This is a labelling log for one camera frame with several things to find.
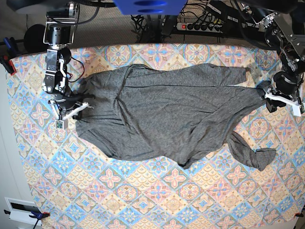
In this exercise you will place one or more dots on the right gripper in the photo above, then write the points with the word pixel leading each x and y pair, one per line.
pixel 65 107

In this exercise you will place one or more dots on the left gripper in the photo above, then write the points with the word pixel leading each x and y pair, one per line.
pixel 274 98

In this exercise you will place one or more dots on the grey t-shirt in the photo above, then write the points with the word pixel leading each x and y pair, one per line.
pixel 140 113

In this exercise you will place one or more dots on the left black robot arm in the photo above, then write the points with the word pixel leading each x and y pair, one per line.
pixel 286 86

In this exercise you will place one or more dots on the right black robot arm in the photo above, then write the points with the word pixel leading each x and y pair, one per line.
pixel 61 23

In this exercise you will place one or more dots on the black round stool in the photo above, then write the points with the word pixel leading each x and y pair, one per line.
pixel 33 39

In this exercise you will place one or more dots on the patterned colourful tablecloth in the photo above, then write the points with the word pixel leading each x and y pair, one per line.
pixel 81 188

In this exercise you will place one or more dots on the red blue table clamp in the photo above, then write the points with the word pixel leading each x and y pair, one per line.
pixel 12 52

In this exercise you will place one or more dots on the black power strip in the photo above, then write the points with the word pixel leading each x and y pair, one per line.
pixel 199 27

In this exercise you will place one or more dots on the orange blue corner clamp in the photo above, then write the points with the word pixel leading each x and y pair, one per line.
pixel 38 217

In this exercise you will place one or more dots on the white wall outlet box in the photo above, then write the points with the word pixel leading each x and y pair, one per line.
pixel 20 210

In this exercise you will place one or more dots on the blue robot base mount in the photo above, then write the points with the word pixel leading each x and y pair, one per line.
pixel 150 7

